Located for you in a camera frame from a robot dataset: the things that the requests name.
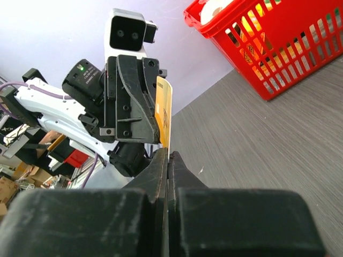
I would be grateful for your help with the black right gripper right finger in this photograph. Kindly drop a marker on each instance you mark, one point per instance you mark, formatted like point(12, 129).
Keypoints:
point(207, 221)

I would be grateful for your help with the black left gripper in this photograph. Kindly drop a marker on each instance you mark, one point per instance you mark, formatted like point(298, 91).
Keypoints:
point(129, 92)

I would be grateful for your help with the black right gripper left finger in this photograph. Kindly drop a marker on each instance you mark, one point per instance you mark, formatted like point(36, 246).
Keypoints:
point(90, 222)

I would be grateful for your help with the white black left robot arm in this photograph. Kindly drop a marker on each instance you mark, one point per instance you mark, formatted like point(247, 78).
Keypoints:
point(74, 110)

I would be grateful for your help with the yellow boxed snack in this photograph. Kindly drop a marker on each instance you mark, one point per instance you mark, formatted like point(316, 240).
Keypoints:
point(252, 51)

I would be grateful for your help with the white tape roll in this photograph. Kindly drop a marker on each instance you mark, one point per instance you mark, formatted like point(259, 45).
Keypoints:
point(211, 8)

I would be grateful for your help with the red plastic shopping basket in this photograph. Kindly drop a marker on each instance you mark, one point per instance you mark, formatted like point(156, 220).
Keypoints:
point(301, 38)

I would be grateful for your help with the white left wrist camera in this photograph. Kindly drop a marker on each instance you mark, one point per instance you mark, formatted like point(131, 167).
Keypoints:
point(125, 34)

